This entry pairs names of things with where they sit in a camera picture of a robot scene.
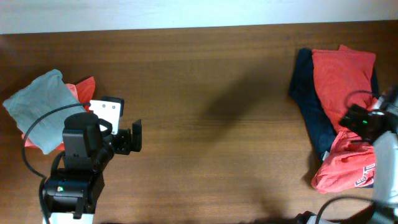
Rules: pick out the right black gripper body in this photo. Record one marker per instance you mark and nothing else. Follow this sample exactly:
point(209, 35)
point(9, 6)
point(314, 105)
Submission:
point(360, 119)

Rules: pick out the navy blue folded shirt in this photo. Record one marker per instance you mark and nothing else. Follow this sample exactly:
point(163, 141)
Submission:
point(302, 91)

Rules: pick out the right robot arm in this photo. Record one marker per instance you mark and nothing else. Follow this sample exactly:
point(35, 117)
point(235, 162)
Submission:
point(383, 208)

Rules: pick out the orange folded shirt under grey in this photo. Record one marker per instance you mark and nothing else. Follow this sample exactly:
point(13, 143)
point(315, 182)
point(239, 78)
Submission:
point(83, 92)

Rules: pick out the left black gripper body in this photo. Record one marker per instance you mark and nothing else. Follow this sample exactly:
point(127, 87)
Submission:
point(124, 142)

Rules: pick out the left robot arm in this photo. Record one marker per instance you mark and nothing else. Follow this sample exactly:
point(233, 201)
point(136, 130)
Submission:
point(76, 179)

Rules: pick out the orange printed t-shirt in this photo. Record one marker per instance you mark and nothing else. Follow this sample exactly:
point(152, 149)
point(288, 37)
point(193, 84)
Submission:
point(339, 75)

